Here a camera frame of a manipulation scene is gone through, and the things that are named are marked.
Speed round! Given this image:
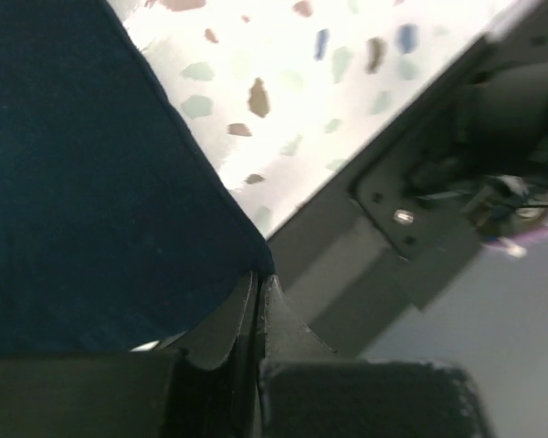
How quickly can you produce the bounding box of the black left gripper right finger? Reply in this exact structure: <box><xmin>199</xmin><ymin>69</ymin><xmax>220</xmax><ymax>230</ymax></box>
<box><xmin>258</xmin><ymin>276</ymin><xmax>494</xmax><ymax>437</ymax></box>

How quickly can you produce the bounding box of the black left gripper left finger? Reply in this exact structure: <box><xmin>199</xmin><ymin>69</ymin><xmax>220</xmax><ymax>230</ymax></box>
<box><xmin>0</xmin><ymin>273</ymin><xmax>258</xmax><ymax>437</ymax></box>

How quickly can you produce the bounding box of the navy maroon tank top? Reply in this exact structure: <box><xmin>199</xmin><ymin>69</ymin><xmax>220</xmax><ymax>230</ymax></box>
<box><xmin>0</xmin><ymin>1</ymin><xmax>274</xmax><ymax>354</ymax></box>

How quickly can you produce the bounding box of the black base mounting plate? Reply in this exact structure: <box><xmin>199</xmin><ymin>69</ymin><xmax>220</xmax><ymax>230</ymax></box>
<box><xmin>267</xmin><ymin>26</ymin><xmax>548</xmax><ymax>357</ymax></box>

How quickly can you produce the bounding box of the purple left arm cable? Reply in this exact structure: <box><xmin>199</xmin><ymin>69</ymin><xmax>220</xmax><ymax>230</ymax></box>
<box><xmin>483</xmin><ymin>223</ymin><xmax>548</xmax><ymax>256</ymax></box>

